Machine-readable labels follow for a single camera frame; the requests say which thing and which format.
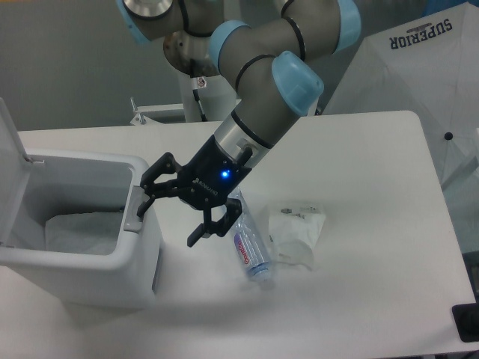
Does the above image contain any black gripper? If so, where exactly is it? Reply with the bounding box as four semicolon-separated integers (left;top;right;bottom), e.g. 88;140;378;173
135;135;252;248

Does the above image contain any white plastic trash can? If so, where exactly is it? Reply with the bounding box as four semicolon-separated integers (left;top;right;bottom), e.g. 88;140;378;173
1;106;162;309

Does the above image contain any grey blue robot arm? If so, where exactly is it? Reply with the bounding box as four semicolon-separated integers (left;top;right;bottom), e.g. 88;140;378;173
117;1;361;246

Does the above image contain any clear crushed plastic bottle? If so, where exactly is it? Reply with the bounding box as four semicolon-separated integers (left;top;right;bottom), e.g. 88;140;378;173
230;187;275;291

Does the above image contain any white plastic wrapper bag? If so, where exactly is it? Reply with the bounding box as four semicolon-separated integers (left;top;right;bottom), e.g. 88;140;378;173
268;201;326;271

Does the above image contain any black device at edge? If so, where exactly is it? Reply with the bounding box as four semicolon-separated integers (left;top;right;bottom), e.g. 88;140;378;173
452;303;478;343

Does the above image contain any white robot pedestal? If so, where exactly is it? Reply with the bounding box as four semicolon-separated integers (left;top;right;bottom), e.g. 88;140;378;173
129;29;244;126

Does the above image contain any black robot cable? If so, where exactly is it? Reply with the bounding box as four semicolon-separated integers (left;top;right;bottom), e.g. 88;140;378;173
189;58;209;123

